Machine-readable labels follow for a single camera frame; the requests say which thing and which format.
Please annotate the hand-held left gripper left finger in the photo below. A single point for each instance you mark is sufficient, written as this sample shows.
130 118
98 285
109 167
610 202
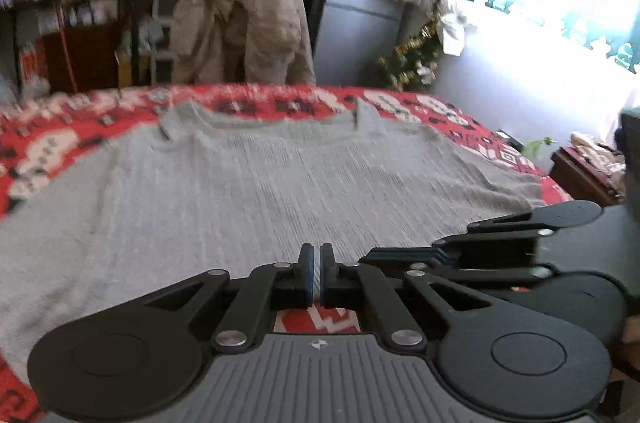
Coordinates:
311 270

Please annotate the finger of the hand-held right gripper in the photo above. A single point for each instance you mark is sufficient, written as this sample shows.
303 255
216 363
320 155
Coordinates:
500 239
500 275

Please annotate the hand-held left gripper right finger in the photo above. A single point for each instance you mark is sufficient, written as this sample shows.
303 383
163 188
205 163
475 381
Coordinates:
324 270

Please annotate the grey sweater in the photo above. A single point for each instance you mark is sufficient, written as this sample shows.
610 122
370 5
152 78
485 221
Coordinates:
250 183

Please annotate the wooden nightstand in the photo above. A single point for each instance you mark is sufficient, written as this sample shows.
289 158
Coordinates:
580 183

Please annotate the green plant sprig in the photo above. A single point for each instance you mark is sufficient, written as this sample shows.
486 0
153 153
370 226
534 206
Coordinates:
537 147

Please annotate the cream cloth bag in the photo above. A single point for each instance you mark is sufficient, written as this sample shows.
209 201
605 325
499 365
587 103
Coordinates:
597 153

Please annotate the dark blue fuzzy cloth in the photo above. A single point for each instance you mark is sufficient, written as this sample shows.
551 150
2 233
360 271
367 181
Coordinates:
630 153

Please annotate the red patterned blanket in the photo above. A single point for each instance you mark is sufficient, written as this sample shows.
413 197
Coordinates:
425 108

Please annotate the decorated Christmas tree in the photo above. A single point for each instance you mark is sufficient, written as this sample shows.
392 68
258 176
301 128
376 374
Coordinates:
410 63

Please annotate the beige jacket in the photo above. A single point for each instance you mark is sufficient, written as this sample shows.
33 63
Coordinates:
250 28

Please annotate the yellow cardboard box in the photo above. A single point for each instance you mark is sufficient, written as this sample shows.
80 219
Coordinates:
125 68

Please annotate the white plastic drawer unit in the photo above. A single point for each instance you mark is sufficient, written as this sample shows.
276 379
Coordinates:
162 8

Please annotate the red white carton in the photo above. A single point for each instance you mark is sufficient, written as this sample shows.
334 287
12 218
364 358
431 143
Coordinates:
28 63

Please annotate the wall power socket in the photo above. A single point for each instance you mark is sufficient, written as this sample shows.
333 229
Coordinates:
507 138

